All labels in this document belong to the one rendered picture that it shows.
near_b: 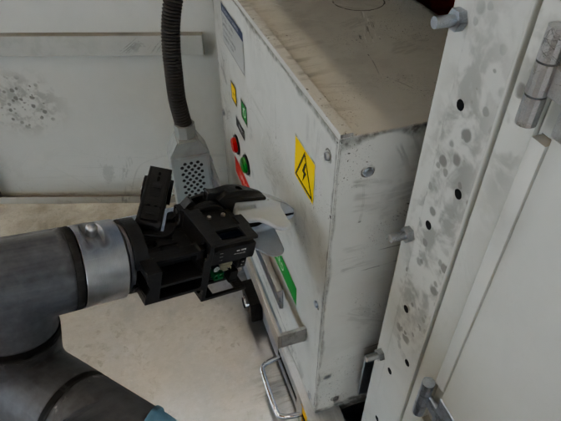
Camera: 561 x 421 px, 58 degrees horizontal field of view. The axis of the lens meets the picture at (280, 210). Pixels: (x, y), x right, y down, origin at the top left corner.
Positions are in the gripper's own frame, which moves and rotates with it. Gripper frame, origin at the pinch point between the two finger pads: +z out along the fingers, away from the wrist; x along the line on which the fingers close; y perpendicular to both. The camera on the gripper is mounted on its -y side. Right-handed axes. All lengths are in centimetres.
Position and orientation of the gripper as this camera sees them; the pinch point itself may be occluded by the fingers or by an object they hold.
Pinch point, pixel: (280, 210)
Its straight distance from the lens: 60.2
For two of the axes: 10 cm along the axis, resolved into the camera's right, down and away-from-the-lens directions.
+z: 8.0, -1.6, 5.7
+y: 5.6, 5.5, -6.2
